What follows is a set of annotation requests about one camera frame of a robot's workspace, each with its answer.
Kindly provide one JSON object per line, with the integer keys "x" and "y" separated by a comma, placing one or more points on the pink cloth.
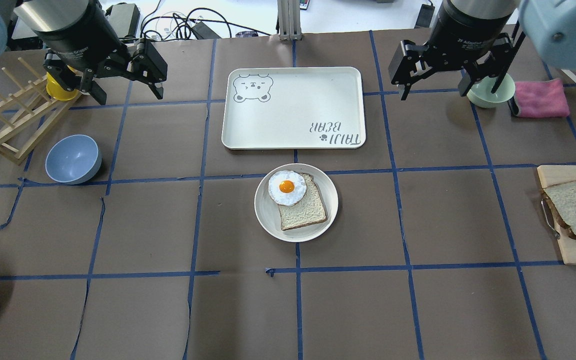
{"x": 539, "y": 99}

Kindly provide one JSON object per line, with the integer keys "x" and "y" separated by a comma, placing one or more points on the round cream plate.
{"x": 267, "y": 211}

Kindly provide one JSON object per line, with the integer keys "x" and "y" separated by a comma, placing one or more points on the white bear serving tray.
{"x": 299, "y": 108}

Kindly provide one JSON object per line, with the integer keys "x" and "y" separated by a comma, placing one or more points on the wooden dish rack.
{"x": 27, "y": 113}

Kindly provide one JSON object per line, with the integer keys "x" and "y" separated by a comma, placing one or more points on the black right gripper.
{"x": 460, "y": 31}

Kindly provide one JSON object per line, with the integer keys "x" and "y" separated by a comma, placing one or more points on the blue bowl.
{"x": 73, "y": 160}

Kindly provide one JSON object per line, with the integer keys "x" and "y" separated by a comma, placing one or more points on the light green bowl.
{"x": 481, "y": 94}

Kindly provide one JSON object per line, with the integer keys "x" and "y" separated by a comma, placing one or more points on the fried egg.
{"x": 286, "y": 187}

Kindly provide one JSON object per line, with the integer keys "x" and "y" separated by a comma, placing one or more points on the aluminium frame post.
{"x": 289, "y": 20}

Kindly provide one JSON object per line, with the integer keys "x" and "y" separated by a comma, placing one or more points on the yellow cup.
{"x": 55, "y": 91}

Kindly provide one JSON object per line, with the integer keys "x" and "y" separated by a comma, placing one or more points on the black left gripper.
{"x": 84, "y": 40}

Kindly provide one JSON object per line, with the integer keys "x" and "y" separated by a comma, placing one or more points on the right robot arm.
{"x": 549, "y": 24}

